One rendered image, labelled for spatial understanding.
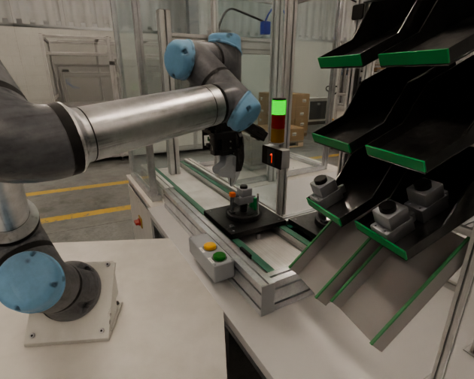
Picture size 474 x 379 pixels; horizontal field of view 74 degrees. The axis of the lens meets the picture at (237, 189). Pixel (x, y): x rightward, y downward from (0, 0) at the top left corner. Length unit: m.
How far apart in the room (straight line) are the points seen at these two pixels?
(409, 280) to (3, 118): 0.74
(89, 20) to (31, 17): 1.15
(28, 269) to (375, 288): 0.73
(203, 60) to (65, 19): 8.28
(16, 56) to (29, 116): 8.48
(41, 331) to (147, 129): 0.66
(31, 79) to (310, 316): 8.41
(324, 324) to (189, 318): 0.37
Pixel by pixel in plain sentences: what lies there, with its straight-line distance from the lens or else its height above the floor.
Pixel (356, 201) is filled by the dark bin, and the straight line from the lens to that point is 0.77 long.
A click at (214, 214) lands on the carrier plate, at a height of 0.97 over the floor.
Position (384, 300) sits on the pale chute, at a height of 1.05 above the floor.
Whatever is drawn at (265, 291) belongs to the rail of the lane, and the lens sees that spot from 0.90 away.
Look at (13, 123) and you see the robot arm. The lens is 0.43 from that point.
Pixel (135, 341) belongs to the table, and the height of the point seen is 0.86.
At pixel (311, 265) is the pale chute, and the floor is 1.02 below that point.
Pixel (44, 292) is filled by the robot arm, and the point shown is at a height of 1.09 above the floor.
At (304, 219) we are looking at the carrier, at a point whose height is 0.97.
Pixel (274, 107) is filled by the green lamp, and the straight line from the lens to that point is 1.15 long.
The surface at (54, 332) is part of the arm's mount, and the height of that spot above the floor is 0.89.
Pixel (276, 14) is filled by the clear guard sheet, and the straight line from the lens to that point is 1.26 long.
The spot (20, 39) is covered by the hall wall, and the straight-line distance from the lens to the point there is 8.91.
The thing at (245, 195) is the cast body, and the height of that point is 1.06.
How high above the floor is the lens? 1.50
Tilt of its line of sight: 20 degrees down
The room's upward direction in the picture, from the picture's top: straight up
